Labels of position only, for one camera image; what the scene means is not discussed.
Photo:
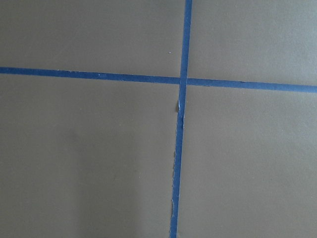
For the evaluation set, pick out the brown paper table cover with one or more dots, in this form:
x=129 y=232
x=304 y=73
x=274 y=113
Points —
x=158 y=118

